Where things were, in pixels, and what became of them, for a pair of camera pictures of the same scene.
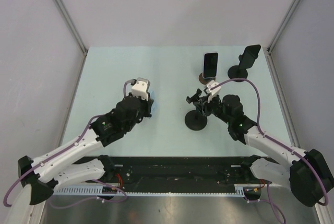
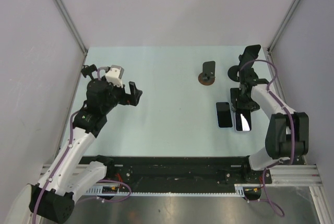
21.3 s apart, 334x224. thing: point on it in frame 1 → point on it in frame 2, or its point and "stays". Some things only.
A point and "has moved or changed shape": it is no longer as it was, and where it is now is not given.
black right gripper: [215, 97] → [235, 93]
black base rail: [180, 173] stays
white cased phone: [210, 65] has moved or changed shape
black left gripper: [147, 105] → [132, 98]
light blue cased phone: [153, 110] has moved or changed shape
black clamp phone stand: [196, 120] → [88, 70]
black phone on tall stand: [247, 58] stays
